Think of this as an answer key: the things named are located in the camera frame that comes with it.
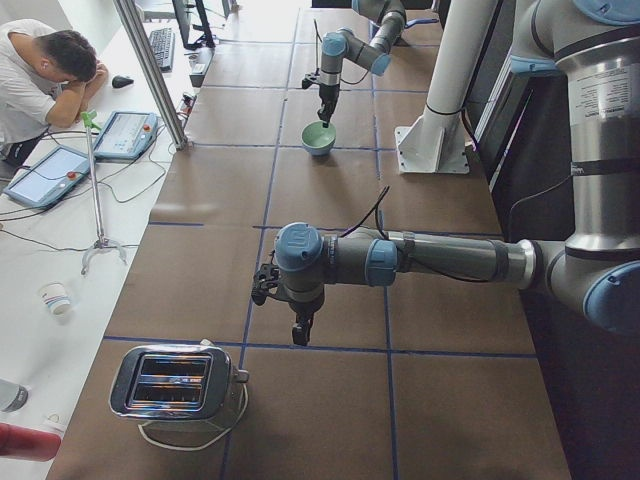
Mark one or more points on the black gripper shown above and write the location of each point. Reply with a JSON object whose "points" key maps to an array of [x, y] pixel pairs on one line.
{"points": [[328, 94], [303, 307]]}

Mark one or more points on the green bowl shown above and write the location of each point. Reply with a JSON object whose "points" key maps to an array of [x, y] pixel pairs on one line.
{"points": [[316, 135]]}

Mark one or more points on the blue bowl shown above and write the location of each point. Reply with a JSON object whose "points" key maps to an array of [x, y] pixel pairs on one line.
{"points": [[318, 152]]}

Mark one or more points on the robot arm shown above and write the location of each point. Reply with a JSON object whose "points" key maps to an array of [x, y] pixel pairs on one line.
{"points": [[595, 271], [373, 56]]}

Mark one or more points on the brown paper table cover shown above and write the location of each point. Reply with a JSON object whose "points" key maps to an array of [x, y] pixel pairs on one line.
{"points": [[431, 378]]}

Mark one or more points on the blue saucepan with lid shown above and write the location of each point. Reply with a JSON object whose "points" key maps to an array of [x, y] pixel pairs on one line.
{"points": [[415, 25]]}

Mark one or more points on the silver toaster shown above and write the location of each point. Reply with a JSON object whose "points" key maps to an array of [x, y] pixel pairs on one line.
{"points": [[180, 388]]}

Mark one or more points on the black monitor stand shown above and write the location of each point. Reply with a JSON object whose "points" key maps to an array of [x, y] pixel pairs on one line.
{"points": [[193, 23]]}

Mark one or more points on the black keyboard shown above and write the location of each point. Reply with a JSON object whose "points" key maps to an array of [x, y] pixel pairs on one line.
{"points": [[162, 43]]}

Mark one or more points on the far teach pendant tablet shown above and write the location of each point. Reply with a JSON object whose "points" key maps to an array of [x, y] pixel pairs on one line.
{"points": [[125, 136]]}

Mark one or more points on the teach pendant tablet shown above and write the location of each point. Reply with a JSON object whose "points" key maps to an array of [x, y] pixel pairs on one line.
{"points": [[51, 178], [125, 136]]}

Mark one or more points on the black computer mouse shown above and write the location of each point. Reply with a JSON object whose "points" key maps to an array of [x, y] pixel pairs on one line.
{"points": [[120, 81]]}

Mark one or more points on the metal reacher grabber tool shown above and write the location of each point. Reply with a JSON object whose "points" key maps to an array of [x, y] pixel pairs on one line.
{"points": [[102, 244]]}

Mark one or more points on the paper cup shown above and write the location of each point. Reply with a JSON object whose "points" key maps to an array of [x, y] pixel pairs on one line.
{"points": [[58, 302]]}

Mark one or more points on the seated man in white shirt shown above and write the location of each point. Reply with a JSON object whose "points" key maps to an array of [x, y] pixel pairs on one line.
{"points": [[48, 78]]}

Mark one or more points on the near teach pendant tablet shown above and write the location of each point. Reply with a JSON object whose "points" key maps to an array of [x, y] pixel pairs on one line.
{"points": [[51, 178]]}

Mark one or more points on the grey bottle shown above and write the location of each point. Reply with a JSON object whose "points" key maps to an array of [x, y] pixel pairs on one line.
{"points": [[13, 396]]}

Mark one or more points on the red bottle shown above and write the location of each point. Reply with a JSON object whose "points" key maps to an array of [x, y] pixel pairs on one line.
{"points": [[28, 444]]}

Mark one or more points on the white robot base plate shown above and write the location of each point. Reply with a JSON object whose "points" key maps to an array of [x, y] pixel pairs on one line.
{"points": [[431, 145]]}

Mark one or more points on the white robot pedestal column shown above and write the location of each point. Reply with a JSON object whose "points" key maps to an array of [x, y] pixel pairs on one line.
{"points": [[465, 29]]}

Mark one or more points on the aluminium frame post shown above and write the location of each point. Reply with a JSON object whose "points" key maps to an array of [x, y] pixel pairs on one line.
{"points": [[136, 33]]}

